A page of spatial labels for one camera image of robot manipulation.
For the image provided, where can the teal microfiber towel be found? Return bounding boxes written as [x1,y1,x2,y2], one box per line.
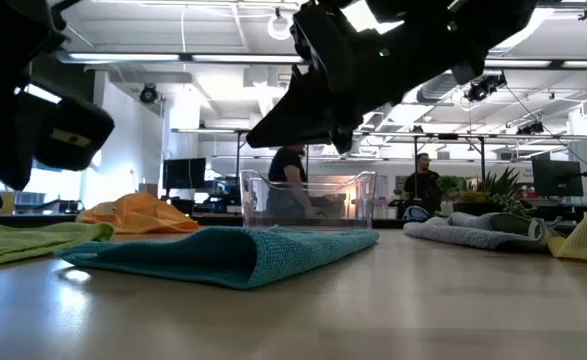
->
[55,225,381,291]

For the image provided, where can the small potted green plant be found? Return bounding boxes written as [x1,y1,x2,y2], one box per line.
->
[435,167,530,219]

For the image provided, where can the green microfiber towel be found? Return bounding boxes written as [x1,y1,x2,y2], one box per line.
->
[0,219,116,270]

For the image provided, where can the orange microfiber towel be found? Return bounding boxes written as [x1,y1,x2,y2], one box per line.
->
[76,193,200,235]

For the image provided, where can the black ceiling spotlight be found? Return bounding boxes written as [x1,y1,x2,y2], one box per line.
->
[139,83,160,105]

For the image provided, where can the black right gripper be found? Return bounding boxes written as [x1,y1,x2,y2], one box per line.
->
[245,0,424,155]

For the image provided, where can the white ring ceiling lamp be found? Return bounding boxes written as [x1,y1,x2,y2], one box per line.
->
[266,12,294,41]

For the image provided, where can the grey microfiber towel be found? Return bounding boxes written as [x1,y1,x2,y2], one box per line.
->
[403,211,557,252]

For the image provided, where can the black background gantry frame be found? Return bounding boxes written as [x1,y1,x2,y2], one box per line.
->
[352,130,587,201]
[171,127,254,176]

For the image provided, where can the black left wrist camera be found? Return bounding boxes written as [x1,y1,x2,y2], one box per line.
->
[31,93,116,172]

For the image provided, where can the blue white rounded object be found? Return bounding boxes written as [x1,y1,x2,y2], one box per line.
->
[402,204,432,223]

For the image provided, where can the person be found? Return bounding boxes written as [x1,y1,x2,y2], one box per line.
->
[266,144,315,219]
[402,152,443,214]

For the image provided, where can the clear plastic bin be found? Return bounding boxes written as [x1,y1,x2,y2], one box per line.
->
[240,169,378,230]

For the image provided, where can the black computer monitor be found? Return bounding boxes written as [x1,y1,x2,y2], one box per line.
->
[162,157,207,190]
[531,158,584,198]

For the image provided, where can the black aluminium rail frame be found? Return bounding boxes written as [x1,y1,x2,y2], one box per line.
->
[0,209,587,237]

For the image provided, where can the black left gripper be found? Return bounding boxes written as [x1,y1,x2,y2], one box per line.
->
[0,94,37,201]

